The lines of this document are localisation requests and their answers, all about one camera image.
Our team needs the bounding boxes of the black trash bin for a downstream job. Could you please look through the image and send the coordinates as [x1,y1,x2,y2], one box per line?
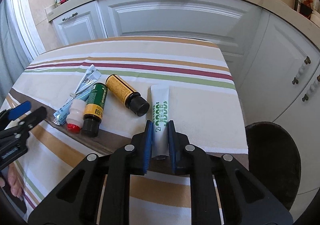
[245,122,301,210]

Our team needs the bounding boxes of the striped tablecloth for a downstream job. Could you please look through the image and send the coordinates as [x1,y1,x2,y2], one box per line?
[1,37,248,221]

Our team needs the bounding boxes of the person's left hand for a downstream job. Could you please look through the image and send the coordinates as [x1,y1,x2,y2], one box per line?
[1,163,22,198]

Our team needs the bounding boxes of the green yellow black bottle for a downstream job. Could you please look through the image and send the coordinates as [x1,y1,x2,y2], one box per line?
[82,82,107,137]

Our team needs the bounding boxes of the dark glass bottle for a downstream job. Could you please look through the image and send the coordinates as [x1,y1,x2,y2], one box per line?
[294,0,301,12]

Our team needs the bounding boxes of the white green tube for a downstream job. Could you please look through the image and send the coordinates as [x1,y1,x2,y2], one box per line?
[151,85,169,160]

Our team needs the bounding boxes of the yellow label black bottle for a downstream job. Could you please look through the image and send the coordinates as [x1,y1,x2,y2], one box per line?
[106,74,150,117]

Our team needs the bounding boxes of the grey curtain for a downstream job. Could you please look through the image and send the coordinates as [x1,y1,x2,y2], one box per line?
[0,0,29,105]

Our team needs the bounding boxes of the small white yogurt bottle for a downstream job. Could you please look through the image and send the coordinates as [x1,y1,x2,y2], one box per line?
[66,99,86,133]

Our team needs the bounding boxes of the light blue white wrapper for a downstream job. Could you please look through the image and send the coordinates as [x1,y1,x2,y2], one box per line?
[53,64,101,126]

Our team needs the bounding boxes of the white kitchen cabinets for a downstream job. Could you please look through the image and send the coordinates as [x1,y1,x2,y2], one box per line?
[47,0,319,123]

